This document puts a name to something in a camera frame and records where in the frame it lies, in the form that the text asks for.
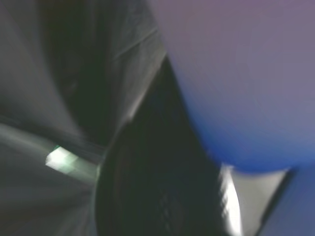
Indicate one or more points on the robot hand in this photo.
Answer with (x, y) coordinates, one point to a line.
(152, 172)

